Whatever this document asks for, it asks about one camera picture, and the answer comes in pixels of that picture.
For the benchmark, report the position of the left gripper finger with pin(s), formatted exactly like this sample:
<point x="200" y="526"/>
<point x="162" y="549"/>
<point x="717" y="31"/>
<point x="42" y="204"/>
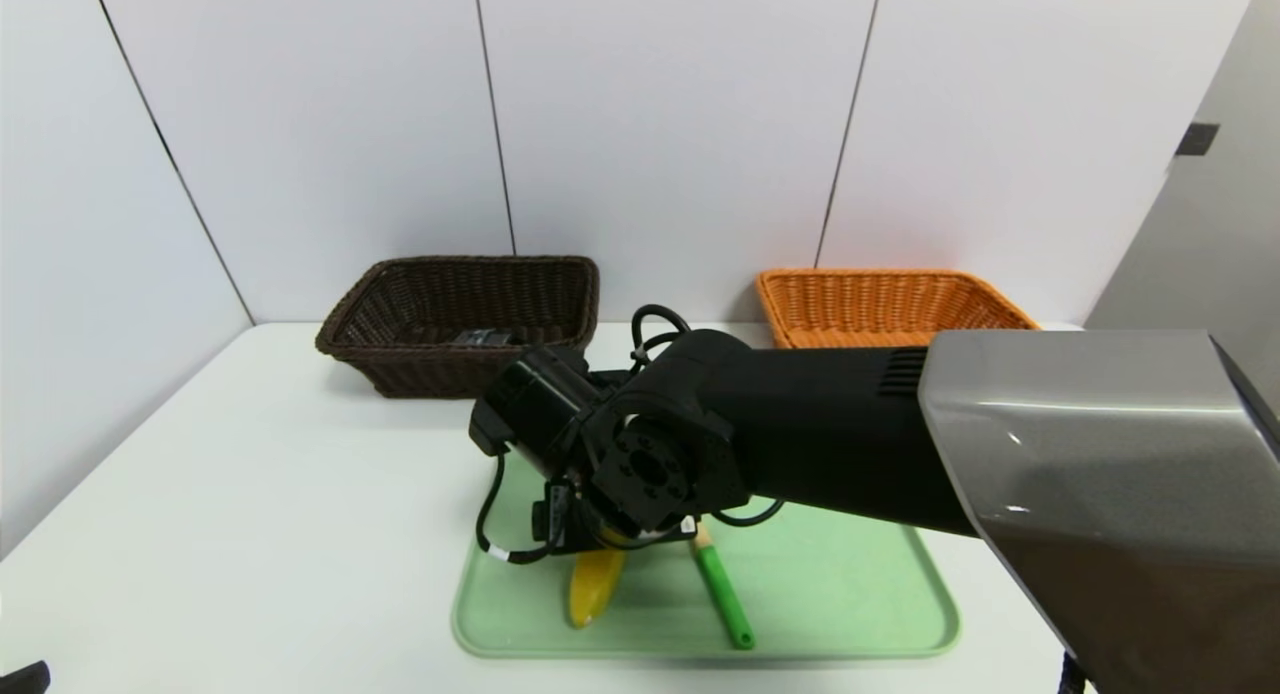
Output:
<point x="25" y="679"/>

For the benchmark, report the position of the light green plastic tray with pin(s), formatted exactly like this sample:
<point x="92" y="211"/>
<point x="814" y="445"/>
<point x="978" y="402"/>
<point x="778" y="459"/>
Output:
<point x="850" y="594"/>

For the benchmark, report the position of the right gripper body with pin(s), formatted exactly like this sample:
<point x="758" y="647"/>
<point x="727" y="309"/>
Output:
<point x="560" y="523"/>

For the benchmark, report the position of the yellow banana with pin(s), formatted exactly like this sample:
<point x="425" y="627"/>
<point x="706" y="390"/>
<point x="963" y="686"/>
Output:
<point x="592" y="589"/>

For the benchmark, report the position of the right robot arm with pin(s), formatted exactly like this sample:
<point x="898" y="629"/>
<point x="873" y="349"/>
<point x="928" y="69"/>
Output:
<point x="820" y="434"/>

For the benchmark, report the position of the dark wall bracket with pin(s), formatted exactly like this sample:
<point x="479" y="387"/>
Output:
<point x="1197" y="139"/>

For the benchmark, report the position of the black face wash tube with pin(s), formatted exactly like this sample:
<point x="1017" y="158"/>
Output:
<point x="480" y="337"/>

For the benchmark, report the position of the dark brown wicker basket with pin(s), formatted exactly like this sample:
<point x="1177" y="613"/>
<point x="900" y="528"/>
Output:
<point x="400" y="369"/>

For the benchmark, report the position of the orange wicker basket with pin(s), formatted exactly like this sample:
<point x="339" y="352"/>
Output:
<point x="850" y="309"/>

